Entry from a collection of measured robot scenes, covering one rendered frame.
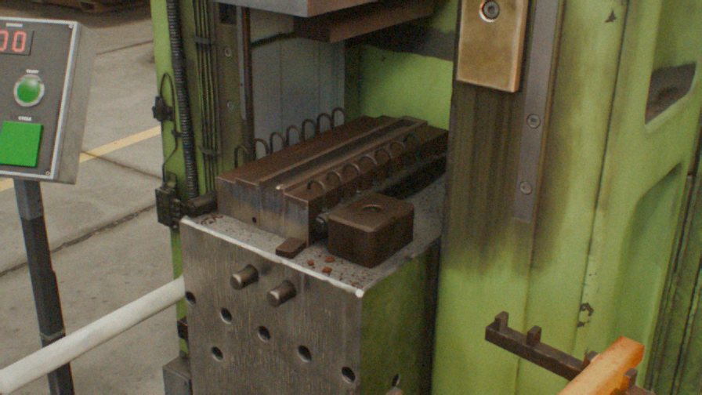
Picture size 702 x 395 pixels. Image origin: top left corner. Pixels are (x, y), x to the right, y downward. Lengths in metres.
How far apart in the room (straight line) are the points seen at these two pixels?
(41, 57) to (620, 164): 0.97
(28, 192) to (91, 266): 1.53
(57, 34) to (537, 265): 0.90
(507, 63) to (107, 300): 2.10
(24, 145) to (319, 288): 0.59
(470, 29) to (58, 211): 2.77
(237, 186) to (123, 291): 1.71
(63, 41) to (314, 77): 0.47
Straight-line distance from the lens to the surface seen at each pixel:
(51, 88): 1.47
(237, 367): 1.39
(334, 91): 1.64
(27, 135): 1.46
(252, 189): 1.28
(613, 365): 0.95
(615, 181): 1.11
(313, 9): 1.12
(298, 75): 1.54
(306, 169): 1.33
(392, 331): 1.24
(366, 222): 1.16
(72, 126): 1.48
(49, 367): 1.55
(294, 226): 1.24
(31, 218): 1.68
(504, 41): 1.09
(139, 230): 3.40
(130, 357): 2.62
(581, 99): 1.09
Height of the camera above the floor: 1.49
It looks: 24 degrees down
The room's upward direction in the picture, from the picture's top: 1 degrees clockwise
